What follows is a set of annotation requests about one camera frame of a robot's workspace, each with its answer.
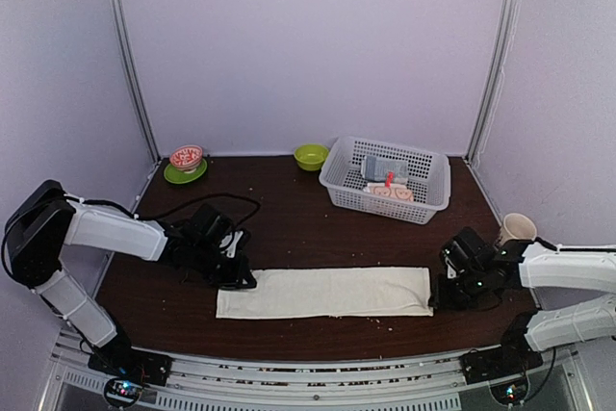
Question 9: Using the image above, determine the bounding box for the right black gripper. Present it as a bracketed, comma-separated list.
[428, 268, 488, 313]

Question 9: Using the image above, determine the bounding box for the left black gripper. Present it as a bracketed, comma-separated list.
[191, 241, 257, 289]

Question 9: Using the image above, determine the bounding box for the orange bunny pattern towel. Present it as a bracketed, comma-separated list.
[364, 183, 414, 202]

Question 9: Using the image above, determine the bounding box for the white towel blue print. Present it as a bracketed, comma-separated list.
[216, 267, 433, 320]

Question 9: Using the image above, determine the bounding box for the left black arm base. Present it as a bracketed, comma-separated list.
[88, 331, 172, 386]

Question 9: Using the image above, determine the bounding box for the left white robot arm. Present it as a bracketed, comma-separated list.
[1, 180, 257, 376]

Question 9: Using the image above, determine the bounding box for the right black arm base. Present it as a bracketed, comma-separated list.
[460, 311, 544, 385]

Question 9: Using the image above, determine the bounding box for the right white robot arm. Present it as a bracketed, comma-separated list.
[429, 227, 615, 374]

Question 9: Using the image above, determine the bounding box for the beige paper cup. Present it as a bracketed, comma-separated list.
[499, 213, 537, 244]

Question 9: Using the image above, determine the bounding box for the green plate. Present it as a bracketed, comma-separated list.
[164, 159, 208, 185]

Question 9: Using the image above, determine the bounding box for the red patterned bowl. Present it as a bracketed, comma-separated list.
[169, 145, 203, 173]

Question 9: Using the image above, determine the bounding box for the white plastic perforated basket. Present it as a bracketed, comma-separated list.
[320, 136, 450, 224]

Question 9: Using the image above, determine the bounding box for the small green bowl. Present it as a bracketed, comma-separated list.
[294, 143, 329, 171]

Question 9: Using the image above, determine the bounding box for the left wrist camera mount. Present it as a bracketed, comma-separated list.
[219, 229, 251, 259]

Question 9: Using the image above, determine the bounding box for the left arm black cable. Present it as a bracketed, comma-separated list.
[81, 193, 262, 232]

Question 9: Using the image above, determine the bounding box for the front aluminium rail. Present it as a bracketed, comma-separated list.
[35, 329, 599, 410]

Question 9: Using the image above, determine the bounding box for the right aluminium frame post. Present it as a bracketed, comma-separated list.
[466, 0, 520, 166]

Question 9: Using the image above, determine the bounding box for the aluminium frame post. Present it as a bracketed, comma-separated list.
[109, 0, 162, 163]
[466, 0, 520, 166]

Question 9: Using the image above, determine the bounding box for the left aluminium frame post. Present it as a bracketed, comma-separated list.
[109, 0, 162, 163]

